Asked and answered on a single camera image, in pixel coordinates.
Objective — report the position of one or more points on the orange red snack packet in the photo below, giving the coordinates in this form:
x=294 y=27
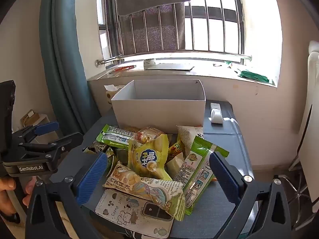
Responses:
x=175 y=150

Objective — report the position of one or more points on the long green snack packet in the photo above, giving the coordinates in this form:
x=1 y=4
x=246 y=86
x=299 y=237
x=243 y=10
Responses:
x=112 y=135

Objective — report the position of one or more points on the person's left hand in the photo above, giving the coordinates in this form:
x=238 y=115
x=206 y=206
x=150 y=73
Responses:
x=6 y=199

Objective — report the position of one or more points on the white patterned snack packet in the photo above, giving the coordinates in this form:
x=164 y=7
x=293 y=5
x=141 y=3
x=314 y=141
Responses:
x=188 y=133

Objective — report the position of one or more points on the grey flat board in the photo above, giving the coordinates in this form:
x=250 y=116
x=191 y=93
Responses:
x=169 y=66

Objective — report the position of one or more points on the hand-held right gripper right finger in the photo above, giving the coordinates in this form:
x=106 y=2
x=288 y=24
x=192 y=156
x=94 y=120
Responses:
x=224 y=179

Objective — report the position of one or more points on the dark green snack packet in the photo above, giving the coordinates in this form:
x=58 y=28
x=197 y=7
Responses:
x=96 y=148

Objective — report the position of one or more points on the beige tissue pack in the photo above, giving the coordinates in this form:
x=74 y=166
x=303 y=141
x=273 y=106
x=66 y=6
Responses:
x=112 y=93

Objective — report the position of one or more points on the small green snack packet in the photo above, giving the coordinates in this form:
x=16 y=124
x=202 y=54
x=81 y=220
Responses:
x=114 y=160

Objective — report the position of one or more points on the teal curtain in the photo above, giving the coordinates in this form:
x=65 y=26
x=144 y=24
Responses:
x=64 y=54

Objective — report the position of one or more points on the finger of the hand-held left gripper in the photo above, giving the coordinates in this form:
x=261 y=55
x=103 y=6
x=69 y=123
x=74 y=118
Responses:
x=47 y=127
x=64 y=142

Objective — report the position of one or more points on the metal stool legs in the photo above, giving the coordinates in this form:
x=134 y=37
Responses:
x=296 y=194

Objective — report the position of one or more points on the white remote control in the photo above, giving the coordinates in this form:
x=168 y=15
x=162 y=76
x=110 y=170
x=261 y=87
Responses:
x=215 y=113

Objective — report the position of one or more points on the steel window guard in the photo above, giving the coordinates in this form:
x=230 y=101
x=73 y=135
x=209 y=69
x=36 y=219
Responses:
x=174 y=54

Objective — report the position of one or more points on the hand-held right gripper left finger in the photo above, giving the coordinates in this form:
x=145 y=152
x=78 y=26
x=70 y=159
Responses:
x=92 y=179

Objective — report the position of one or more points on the grey mesh window screen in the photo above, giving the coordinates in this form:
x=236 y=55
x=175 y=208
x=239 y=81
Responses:
x=152 y=29

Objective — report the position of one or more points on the white cardboard box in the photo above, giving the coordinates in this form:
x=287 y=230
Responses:
x=159 y=114

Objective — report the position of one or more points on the brown cardboard box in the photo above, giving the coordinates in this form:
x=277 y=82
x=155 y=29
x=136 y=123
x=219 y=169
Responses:
x=30 y=118

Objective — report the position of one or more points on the green plastic bag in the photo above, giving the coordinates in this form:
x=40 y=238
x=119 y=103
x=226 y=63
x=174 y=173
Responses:
x=251 y=76

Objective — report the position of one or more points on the yellow chips packet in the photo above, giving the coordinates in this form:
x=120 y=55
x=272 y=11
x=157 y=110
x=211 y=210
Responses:
x=147 y=154

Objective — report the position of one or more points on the phone with cartoon case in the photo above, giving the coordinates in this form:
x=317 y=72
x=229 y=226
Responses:
x=119 y=211

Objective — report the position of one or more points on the clear round bread packet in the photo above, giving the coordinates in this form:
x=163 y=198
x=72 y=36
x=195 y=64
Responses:
x=149 y=132

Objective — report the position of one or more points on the green wafer packet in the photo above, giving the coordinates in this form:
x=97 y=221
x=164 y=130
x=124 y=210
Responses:
x=197 y=174

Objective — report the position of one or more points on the cream illustrated snack packet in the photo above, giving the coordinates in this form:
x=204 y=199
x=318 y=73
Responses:
x=149 y=189

